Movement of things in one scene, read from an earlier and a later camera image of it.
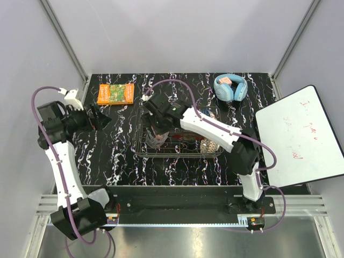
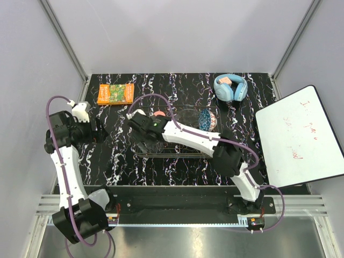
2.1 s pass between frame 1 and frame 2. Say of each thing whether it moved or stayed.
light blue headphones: stayed
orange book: stayed
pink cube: stayed
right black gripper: moved
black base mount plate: stayed
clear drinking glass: moved
